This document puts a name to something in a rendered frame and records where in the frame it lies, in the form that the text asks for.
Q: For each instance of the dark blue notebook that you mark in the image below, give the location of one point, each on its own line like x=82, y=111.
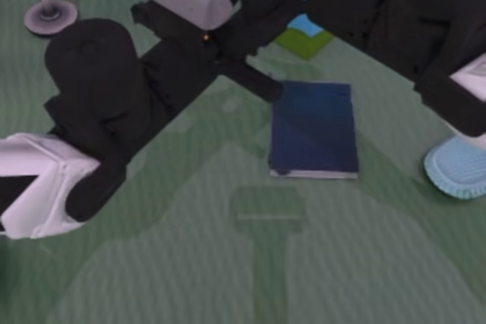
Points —
x=314, y=130

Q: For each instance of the blue and green box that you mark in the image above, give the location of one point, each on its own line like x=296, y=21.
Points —
x=302, y=41

